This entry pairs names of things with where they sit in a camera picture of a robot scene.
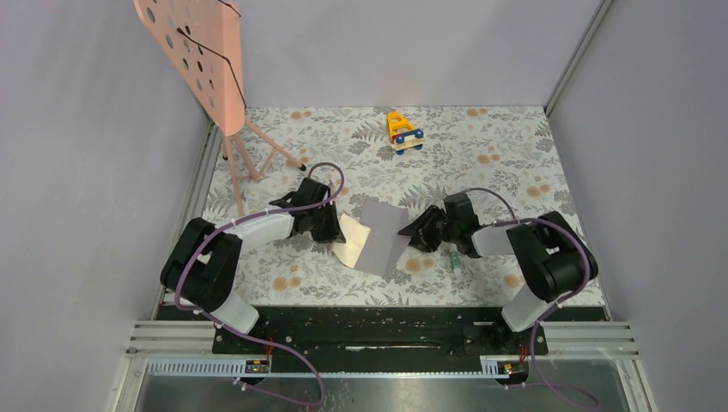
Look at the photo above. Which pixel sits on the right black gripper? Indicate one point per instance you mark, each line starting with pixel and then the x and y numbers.
pixel 423 224

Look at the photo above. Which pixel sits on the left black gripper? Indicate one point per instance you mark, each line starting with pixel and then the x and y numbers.
pixel 334 233

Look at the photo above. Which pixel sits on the beige lined letter paper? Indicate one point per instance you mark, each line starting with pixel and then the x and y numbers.
pixel 355 235

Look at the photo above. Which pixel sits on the grey lavender envelope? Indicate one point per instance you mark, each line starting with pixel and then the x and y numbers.
pixel 384 246

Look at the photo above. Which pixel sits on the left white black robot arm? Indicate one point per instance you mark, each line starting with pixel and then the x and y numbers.
pixel 202 267

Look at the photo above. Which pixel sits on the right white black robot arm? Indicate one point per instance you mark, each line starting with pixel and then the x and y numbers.
pixel 555 263

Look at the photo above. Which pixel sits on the green white glue stick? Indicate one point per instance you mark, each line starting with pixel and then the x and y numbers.
pixel 455 262

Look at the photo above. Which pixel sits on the floral patterned table mat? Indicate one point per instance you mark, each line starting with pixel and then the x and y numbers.
pixel 505 157

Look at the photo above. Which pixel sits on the yellow blue toy car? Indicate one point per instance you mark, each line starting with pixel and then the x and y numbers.
pixel 403 134

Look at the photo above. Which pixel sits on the pink perforated music stand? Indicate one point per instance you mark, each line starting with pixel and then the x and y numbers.
pixel 203 41

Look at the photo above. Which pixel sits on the white slotted cable duct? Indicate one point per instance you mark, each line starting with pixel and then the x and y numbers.
pixel 258 368

